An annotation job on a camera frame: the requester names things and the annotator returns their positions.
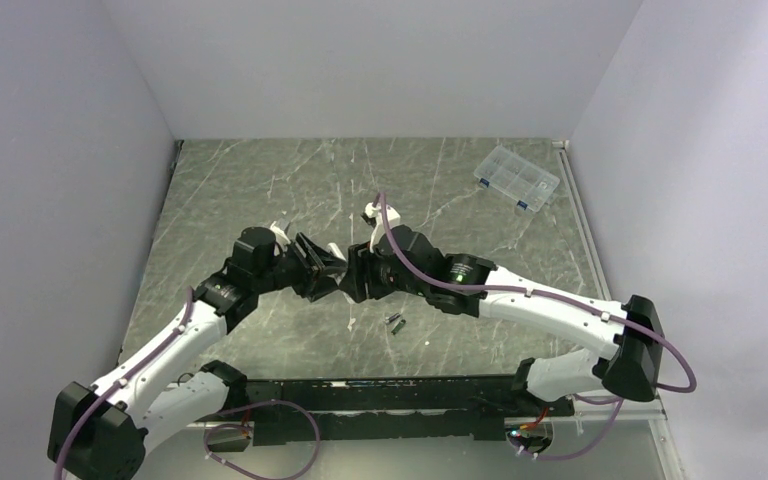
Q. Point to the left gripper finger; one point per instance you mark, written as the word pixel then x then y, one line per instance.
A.
pixel 315 288
pixel 318 259

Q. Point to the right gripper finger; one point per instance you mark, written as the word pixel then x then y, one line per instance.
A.
pixel 354 288
pixel 350 269

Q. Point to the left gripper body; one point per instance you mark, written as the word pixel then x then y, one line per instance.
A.
pixel 293 270

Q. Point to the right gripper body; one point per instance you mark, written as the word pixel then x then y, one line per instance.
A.
pixel 381 279

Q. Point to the white remote control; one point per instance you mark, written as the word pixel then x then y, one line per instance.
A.
pixel 336 251

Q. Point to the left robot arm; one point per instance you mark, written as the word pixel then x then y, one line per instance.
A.
pixel 106 429

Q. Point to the clear plastic organizer box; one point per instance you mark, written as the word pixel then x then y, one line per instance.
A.
pixel 527 184

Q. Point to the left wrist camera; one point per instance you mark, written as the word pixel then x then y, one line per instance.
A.
pixel 280 229

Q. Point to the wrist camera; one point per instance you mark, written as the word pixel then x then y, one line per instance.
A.
pixel 372 216
pixel 280 229

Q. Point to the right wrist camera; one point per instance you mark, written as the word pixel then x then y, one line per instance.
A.
pixel 372 216

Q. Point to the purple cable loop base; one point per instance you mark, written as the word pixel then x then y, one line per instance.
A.
pixel 260 434

